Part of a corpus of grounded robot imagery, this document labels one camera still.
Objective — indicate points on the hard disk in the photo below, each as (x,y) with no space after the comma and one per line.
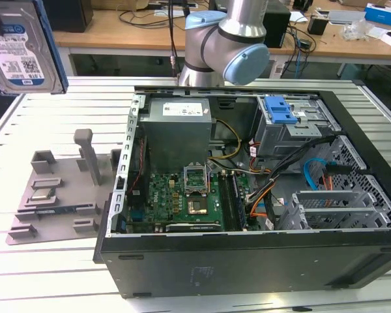
(16,58)

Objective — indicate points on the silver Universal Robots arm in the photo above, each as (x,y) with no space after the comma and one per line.
(215,42)

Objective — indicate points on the silver metal disk bay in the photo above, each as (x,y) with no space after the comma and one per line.
(298,219)

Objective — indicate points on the large black box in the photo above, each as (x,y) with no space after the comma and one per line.
(71,16)

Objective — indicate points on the wooden desk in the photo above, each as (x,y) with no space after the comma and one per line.
(133,36)

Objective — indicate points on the silver CPU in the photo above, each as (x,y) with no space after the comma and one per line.
(42,194)

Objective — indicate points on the grey parts rack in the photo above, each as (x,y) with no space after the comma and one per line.
(65,208)

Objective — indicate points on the black case fan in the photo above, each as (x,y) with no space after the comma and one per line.
(146,169)

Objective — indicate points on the grey power supply unit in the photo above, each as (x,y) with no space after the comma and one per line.
(176,140)

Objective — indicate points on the green Dell motherboard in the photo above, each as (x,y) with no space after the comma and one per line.
(166,202)

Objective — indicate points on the CPU socket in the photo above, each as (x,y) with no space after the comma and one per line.
(195,207)

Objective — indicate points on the black computer tower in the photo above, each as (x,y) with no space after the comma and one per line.
(278,29)

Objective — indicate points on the black graphics card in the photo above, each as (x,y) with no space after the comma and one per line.
(195,227)

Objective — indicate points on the black RAM slot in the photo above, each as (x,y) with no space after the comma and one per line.
(224,202)
(231,202)

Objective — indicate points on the blue plastic drive latch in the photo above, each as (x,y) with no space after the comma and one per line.
(280,111)

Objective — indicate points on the installed RAM stick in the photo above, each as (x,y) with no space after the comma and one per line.
(240,202)

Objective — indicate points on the silver optical drive cage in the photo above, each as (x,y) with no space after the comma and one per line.
(280,137)

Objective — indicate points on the silver flat device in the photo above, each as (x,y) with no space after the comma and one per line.
(345,16)

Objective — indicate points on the black open PC case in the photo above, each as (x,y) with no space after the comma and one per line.
(247,267)

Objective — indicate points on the clear plastic wrap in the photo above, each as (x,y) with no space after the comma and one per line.
(355,31)

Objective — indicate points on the blue cardboard box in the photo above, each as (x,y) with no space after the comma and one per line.
(384,16)

